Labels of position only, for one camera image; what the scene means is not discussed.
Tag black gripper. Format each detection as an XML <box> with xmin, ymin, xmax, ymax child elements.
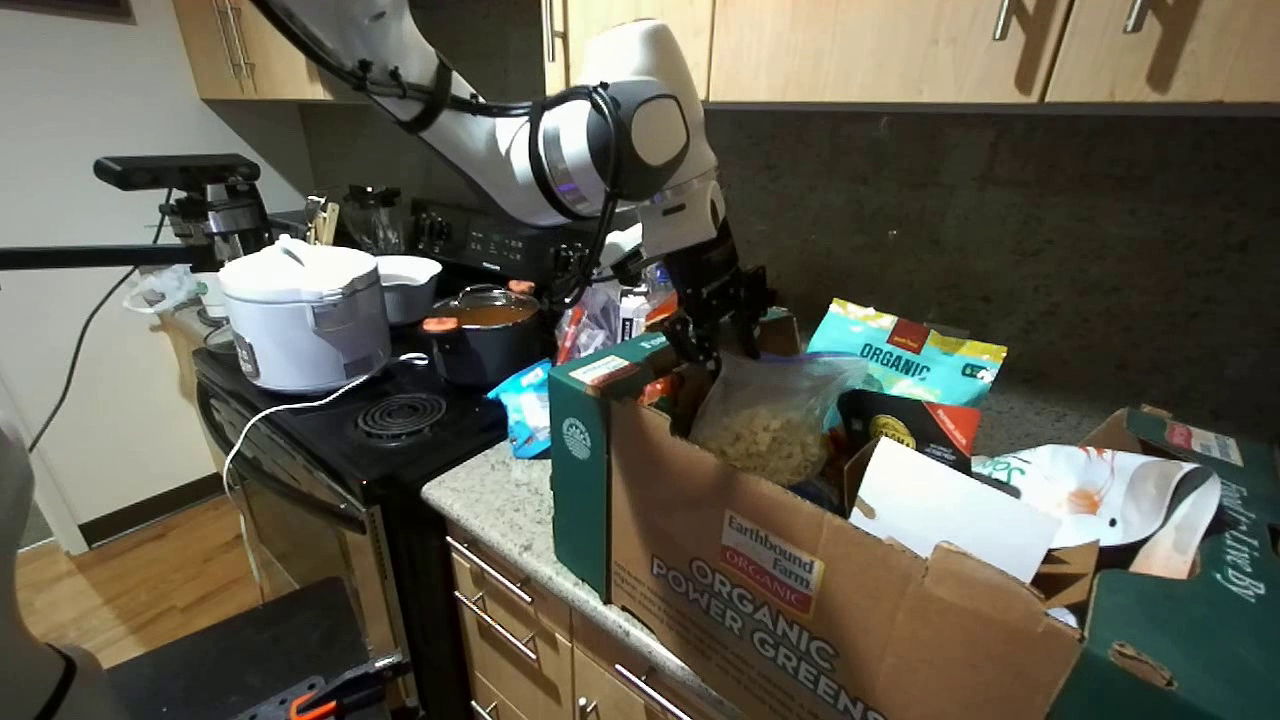
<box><xmin>661</xmin><ymin>226</ymin><xmax>807</xmax><ymax>378</ymax></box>

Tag clear plastic bag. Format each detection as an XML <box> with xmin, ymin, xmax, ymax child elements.
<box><xmin>686</xmin><ymin>348</ymin><xmax>874</xmax><ymax>491</ymax></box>

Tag light blue snack pack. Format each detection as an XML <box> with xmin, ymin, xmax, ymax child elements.
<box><xmin>486</xmin><ymin>357</ymin><xmax>555</xmax><ymax>463</ymax></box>

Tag teal snack bag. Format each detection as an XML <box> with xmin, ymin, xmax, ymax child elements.
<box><xmin>800</xmin><ymin>297</ymin><xmax>1013</xmax><ymax>412</ymax></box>

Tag green cardboard box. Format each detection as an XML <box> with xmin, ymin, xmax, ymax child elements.
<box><xmin>547</xmin><ymin>315</ymin><xmax>1280</xmax><ymax>720</ymax></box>

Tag clear zip bag pink seal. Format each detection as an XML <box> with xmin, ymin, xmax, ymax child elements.
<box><xmin>555</xmin><ymin>267</ymin><xmax>686</xmax><ymax>368</ymax></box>

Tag dark pot with lid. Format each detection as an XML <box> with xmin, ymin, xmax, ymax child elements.
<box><xmin>422</xmin><ymin>277</ymin><xmax>543</xmax><ymax>390</ymax></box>

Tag white paper bag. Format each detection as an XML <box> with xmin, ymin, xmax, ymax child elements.
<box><xmin>850</xmin><ymin>437</ymin><xmax>1072</xmax><ymax>586</ymax></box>

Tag white bowl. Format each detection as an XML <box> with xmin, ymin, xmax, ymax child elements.
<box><xmin>378</xmin><ymin>251</ymin><xmax>447</xmax><ymax>329</ymax></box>

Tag wooden upper cabinets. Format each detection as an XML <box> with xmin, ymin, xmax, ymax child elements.
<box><xmin>171</xmin><ymin>0</ymin><xmax>1280</xmax><ymax>106</ymax></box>

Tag wooden drawer cabinet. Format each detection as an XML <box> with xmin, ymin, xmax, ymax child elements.
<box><xmin>446</xmin><ymin>523</ymin><xmax>723</xmax><ymax>720</ymax></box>

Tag dark glass kettle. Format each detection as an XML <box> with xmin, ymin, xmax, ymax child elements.
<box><xmin>338</xmin><ymin>180</ymin><xmax>411</xmax><ymax>257</ymax></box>

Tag white stained paper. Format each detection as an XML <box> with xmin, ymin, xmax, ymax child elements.
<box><xmin>971</xmin><ymin>438</ymin><xmax>1223</xmax><ymax>584</ymax></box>

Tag black electric stove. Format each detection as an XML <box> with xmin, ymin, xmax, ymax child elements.
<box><xmin>191</xmin><ymin>196</ymin><xmax>603</xmax><ymax>720</ymax></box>

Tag white rice cooker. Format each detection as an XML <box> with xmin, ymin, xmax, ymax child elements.
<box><xmin>215</xmin><ymin>233</ymin><xmax>397</xmax><ymax>397</ymax></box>

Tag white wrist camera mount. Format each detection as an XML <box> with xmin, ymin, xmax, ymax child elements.
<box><xmin>598</xmin><ymin>219</ymin><xmax>655</xmax><ymax>277</ymax></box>

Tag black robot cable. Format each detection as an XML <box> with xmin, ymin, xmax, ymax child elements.
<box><xmin>258</xmin><ymin>0</ymin><xmax>633</xmax><ymax>235</ymax></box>

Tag white power cord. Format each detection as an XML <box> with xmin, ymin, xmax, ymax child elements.
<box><xmin>215</xmin><ymin>353</ymin><xmax>432</xmax><ymax>494</ymax></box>

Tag black camera stand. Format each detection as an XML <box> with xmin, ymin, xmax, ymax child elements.
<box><xmin>0</xmin><ymin>180</ymin><xmax>278</xmax><ymax>273</ymax></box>

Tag black stereo camera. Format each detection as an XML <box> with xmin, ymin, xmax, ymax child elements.
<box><xmin>90</xmin><ymin>152</ymin><xmax>264</xmax><ymax>190</ymax></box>

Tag black camera cable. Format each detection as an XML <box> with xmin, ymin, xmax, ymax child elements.
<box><xmin>12</xmin><ymin>196</ymin><xmax>171</xmax><ymax>476</ymax></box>

